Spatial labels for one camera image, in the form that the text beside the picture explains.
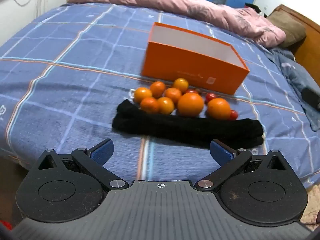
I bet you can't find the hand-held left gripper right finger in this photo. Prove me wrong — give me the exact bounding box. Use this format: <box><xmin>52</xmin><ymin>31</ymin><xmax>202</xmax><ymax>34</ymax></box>
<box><xmin>195</xmin><ymin>140</ymin><xmax>288</xmax><ymax>192</ymax></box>

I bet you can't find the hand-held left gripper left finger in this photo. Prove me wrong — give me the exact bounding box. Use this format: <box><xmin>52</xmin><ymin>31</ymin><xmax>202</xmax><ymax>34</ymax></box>
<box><xmin>37</xmin><ymin>138</ymin><xmax>129</xmax><ymax>190</ymax></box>

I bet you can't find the large orange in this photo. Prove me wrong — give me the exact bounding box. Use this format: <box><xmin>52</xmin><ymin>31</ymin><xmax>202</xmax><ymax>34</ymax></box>
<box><xmin>177</xmin><ymin>92</ymin><xmax>205</xmax><ymax>117</ymax></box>
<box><xmin>206</xmin><ymin>98</ymin><xmax>232</xmax><ymax>120</ymax></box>

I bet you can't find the pile of tangerines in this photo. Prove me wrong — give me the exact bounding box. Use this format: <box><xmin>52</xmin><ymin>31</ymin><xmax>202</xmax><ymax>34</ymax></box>
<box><xmin>133</xmin><ymin>78</ymin><xmax>189</xmax><ymax>115</ymax></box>

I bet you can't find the orange cardboard box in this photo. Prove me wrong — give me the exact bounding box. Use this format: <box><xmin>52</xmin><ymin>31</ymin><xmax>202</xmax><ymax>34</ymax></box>
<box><xmin>141</xmin><ymin>22</ymin><xmax>250</xmax><ymax>96</ymax></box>

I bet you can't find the black knit scarf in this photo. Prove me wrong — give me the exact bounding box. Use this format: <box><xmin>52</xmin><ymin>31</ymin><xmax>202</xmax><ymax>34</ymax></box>
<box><xmin>112</xmin><ymin>99</ymin><xmax>265</xmax><ymax>148</ymax></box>

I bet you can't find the blue checked bed sheet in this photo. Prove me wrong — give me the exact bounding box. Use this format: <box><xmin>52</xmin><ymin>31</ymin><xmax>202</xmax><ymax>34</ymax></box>
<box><xmin>0</xmin><ymin>2</ymin><xmax>320</xmax><ymax>188</ymax></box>

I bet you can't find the blue-grey cloth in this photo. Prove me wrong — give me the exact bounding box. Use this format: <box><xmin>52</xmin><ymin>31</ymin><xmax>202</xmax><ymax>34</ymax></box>
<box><xmin>266</xmin><ymin>48</ymin><xmax>320</xmax><ymax>132</ymax></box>

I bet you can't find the red object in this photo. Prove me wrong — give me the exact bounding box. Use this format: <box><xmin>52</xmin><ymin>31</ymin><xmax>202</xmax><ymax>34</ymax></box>
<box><xmin>0</xmin><ymin>220</ymin><xmax>13</xmax><ymax>233</ymax></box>

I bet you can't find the brown pillow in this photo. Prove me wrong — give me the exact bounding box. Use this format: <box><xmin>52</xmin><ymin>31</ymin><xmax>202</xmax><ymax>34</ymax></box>
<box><xmin>267</xmin><ymin>11</ymin><xmax>307</xmax><ymax>48</ymax></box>

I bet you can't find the wooden headboard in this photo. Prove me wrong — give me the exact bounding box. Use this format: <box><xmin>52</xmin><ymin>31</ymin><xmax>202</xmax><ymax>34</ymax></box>
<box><xmin>267</xmin><ymin>4</ymin><xmax>320</xmax><ymax>67</ymax></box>

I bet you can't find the black garment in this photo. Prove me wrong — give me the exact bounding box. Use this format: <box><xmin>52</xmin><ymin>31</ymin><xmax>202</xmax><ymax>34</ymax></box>
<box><xmin>244</xmin><ymin>2</ymin><xmax>268</xmax><ymax>18</ymax></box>

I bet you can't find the pink quilt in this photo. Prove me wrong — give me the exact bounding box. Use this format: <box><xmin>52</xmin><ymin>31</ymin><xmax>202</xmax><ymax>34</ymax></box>
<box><xmin>67</xmin><ymin>0</ymin><xmax>287</xmax><ymax>48</ymax></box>

